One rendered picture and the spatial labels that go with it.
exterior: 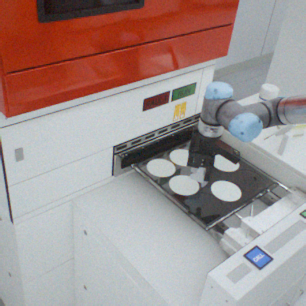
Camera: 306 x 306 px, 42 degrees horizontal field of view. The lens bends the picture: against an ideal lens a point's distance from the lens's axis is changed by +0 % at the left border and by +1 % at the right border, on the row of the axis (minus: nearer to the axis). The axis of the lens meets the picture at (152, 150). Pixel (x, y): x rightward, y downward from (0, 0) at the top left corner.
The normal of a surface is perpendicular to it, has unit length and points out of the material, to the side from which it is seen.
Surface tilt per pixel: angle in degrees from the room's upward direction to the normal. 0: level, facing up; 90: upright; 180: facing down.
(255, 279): 0
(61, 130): 90
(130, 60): 90
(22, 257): 90
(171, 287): 0
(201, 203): 0
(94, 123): 90
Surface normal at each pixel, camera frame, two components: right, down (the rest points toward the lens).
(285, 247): 0.10, -0.80
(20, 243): 0.65, 0.50
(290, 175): -0.76, 0.32
